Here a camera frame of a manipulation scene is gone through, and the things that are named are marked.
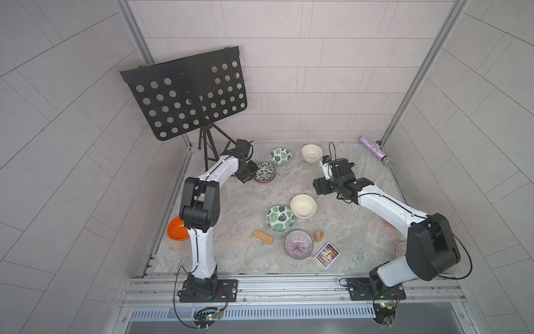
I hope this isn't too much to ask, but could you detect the left orange bowl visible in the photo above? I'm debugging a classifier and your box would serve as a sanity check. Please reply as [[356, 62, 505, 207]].
[[166, 216, 189, 242]]

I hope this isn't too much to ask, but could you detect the green leaf bowl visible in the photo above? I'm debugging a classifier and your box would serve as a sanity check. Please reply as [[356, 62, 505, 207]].
[[266, 205, 295, 233], [269, 148, 293, 166]]

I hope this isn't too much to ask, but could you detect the left green circuit board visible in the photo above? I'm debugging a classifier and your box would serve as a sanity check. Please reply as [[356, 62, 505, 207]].
[[193, 307, 223, 328]]

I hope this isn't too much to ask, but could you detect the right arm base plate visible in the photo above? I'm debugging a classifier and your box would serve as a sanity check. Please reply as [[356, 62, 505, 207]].
[[342, 278, 406, 302]]

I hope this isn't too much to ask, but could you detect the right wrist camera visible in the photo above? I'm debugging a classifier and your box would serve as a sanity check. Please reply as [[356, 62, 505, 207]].
[[321, 155, 333, 180]]

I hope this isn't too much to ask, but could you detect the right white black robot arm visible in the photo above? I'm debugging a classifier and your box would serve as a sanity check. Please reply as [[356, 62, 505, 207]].
[[313, 156, 461, 295]]

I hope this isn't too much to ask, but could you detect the wooden rectangular block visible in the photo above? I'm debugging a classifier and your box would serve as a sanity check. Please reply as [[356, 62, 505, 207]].
[[253, 230, 275, 245]]

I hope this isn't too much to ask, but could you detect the black white patterned bowl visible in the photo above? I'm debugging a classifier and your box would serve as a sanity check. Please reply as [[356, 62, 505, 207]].
[[254, 161, 276, 183]]

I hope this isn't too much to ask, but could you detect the green circuit board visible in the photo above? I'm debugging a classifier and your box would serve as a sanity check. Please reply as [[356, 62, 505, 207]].
[[193, 307, 223, 328], [374, 303, 397, 326]]

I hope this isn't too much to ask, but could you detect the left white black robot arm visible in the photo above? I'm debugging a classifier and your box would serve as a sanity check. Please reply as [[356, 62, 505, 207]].
[[179, 139, 258, 296]]

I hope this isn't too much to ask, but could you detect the aluminium mounting rail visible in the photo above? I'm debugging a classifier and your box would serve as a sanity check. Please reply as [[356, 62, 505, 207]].
[[115, 274, 467, 308]]

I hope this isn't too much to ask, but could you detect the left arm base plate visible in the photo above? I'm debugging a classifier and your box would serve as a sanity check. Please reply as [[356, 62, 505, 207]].
[[177, 277, 239, 303]]

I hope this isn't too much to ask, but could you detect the black perforated music stand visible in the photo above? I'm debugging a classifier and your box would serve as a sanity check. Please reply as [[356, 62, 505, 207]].
[[120, 45, 250, 168]]

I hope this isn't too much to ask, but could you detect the purple striped bowl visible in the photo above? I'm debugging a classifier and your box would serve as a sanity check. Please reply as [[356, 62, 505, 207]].
[[284, 230, 314, 260], [395, 241, 407, 258]]

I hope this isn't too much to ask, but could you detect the purple playing card box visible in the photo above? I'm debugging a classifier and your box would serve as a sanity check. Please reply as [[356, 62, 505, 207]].
[[314, 243, 340, 269]]

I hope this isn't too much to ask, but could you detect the right green circuit board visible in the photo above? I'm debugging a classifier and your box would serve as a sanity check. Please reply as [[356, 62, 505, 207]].
[[374, 303, 397, 326]]

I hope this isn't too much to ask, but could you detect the small wooden cylinder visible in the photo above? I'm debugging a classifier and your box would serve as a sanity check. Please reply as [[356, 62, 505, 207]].
[[314, 230, 324, 243]]

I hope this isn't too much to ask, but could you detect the purple glitter tube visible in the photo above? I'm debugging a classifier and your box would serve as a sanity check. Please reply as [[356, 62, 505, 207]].
[[360, 136, 394, 168]]

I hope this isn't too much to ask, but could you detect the cream bowl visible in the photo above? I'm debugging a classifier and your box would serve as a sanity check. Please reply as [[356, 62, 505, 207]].
[[301, 144, 323, 164], [290, 194, 317, 219]]

